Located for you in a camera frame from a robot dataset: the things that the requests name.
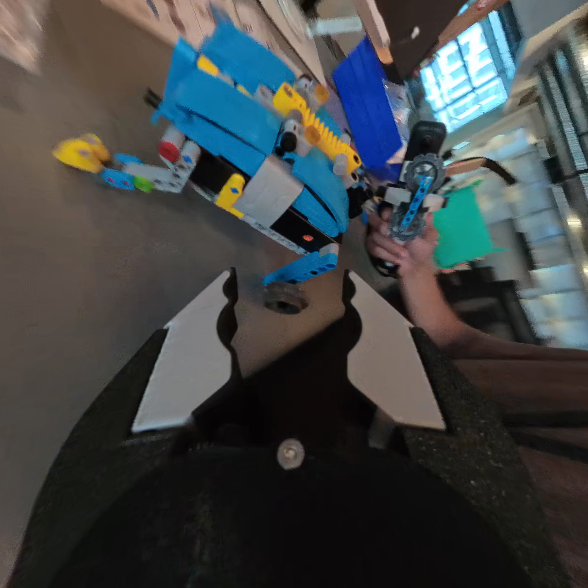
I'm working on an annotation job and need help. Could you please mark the person's right hand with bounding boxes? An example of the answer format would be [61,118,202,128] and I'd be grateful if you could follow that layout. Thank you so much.
[367,207,439,278]

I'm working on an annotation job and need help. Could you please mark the grey desk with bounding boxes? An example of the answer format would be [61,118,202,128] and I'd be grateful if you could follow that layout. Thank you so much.
[0,0,368,552]

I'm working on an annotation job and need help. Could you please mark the clear plastic bag of parts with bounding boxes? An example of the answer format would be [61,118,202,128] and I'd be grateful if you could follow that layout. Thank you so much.
[381,79,412,157]

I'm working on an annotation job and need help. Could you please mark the blue toy brick vehicle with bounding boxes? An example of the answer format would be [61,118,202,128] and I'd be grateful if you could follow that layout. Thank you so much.
[53,9,368,315]

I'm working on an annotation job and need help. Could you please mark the blue plastic bin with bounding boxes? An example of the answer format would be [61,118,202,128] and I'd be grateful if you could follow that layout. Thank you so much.
[332,36,407,182]

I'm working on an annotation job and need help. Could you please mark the grey toy wheel assembly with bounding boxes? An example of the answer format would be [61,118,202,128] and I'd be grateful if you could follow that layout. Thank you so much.
[388,154,447,243]

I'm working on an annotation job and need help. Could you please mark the green board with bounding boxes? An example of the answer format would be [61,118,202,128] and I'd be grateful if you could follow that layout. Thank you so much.
[432,181,503,270]

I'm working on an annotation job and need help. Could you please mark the person's right forearm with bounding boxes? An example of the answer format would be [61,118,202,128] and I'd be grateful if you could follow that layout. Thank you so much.
[400,264,492,352]

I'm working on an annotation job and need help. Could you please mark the black cable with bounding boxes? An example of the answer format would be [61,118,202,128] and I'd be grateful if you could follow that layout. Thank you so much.
[447,156,517,185]

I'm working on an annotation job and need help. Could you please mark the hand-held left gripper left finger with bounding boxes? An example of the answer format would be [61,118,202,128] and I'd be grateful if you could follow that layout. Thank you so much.
[132,269,243,433]

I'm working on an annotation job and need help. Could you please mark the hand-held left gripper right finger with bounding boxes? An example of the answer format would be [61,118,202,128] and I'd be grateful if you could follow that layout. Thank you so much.
[342,270,446,448]

